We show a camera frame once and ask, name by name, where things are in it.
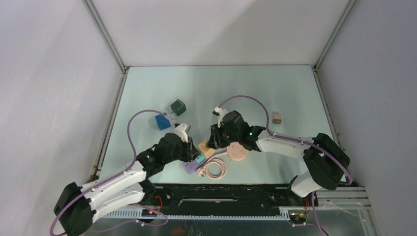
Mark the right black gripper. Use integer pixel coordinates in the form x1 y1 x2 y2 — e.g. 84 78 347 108
208 123 240 151

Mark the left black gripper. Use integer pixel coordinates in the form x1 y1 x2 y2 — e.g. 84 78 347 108
164 136 200 164

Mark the teal USB charger plug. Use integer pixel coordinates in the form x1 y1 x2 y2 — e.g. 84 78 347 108
194 153 206 164

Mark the beige cube socket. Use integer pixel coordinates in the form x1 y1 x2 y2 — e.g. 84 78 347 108
198 140 215 159

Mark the blue cube socket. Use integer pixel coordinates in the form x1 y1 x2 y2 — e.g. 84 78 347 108
155 113 172 130

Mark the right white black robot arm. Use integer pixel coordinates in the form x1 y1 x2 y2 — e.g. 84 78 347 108
208 108 351 206

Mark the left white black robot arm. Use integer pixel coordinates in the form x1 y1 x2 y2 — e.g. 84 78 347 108
54 133 201 236

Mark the small brown plug adapter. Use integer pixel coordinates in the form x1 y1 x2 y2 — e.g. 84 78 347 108
272 113 282 125

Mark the purple power strip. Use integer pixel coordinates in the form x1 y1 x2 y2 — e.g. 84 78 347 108
183 161 204 175

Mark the pink round power strip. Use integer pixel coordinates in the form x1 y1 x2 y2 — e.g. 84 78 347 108
226 142 249 161

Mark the dark green cube socket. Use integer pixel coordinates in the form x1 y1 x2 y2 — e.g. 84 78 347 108
170 99 186 116

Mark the pink coiled power cord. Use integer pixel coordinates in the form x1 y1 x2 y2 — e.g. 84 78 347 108
197 150 228 180

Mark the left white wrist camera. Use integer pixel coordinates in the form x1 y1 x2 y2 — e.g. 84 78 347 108
173 123 191 143

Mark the white cable duct rail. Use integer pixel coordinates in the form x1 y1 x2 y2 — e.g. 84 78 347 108
107 208 291 220

